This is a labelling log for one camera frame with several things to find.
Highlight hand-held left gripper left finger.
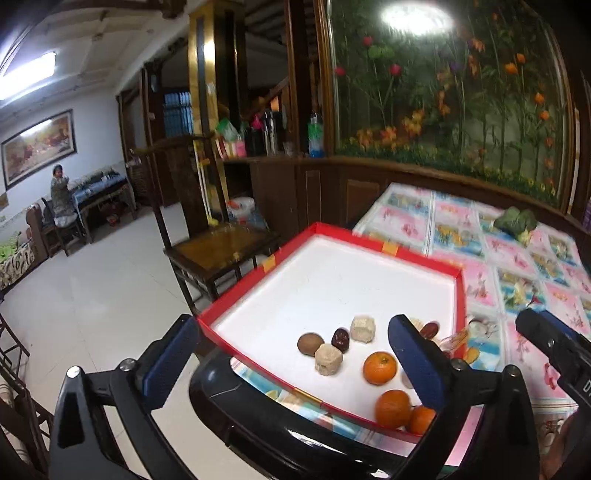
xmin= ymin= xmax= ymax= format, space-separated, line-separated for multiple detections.
xmin=48 ymin=315 xmax=201 ymax=480

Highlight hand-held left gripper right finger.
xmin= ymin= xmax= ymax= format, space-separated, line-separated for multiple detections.
xmin=387 ymin=315 xmax=541 ymax=480

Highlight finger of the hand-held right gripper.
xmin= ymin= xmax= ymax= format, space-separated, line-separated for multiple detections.
xmin=516 ymin=308 xmax=588 ymax=380
xmin=538 ymin=309 xmax=591 ymax=347

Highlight orange mandarin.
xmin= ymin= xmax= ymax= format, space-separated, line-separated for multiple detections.
xmin=375 ymin=389 xmax=413 ymax=429
xmin=407 ymin=405 xmax=437 ymax=435
xmin=362 ymin=351 xmax=399 ymax=386

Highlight brown round fruit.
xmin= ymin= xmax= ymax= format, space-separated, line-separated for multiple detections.
xmin=297 ymin=332 xmax=326 ymax=357

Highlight red box with white inside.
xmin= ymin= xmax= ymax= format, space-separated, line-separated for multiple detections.
xmin=198 ymin=222 xmax=467 ymax=444

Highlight person's right hand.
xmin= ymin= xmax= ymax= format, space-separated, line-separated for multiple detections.
xmin=541 ymin=413 xmax=591 ymax=480

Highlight clear plastic wrapper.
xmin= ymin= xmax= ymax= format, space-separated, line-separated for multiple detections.
xmin=438 ymin=330 xmax=472 ymax=358

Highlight green leafy vegetable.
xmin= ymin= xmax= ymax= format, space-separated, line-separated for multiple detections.
xmin=493 ymin=206 xmax=539 ymax=243

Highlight dark wooden chair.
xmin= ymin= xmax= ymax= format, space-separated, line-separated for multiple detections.
xmin=129 ymin=134 xmax=282 ymax=315
xmin=0 ymin=314 xmax=51 ymax=476

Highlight white plastic bags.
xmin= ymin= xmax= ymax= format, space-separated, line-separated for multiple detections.
xmin=226 ymin=197 xmax=266 ymax=227

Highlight white and yellow mop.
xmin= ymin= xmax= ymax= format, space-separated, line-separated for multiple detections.
xmin=194 ymin=138 xmax=220 ymax=227

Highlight dark side table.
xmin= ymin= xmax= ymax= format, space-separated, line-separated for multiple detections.
xmin=71 ymin=173 xmax=137 ymax=243

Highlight black kettle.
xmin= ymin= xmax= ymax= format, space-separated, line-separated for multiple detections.
xmin=245 ymin=124 xmax=264 ymax=157

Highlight green plastic bottle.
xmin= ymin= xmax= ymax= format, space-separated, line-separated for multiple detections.
xmin=307 ymin=111 xmax=325 ymax=158

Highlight stack of blue boxes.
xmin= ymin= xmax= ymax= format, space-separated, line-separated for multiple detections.
xmin=163 ymin=91 xmax=192 ymax=138

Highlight black steel thermos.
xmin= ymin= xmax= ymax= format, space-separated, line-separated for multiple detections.
xmin=261 ymin=110 xmax=282 ymax=155

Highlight framed landscape painting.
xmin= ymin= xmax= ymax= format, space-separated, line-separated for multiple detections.
xmin=0 ymin=108 xmax=77 ymax=190

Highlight framed artificial flower display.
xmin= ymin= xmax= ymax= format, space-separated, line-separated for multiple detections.
xmin=318 ymin=0 xmax=578 ymax=213

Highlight gold pillar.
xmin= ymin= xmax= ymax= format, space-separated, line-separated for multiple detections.
xmin=187 ymin=0 xmax=232 ymax=222

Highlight ceiling light panel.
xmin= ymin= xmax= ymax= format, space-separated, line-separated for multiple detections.
xmin=0 ymin=51 xmax=58 ymax=100

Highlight black glossy curved frame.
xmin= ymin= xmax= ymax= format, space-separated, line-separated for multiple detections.
xmin=189 ymin=355 xmax=485 ymax=480

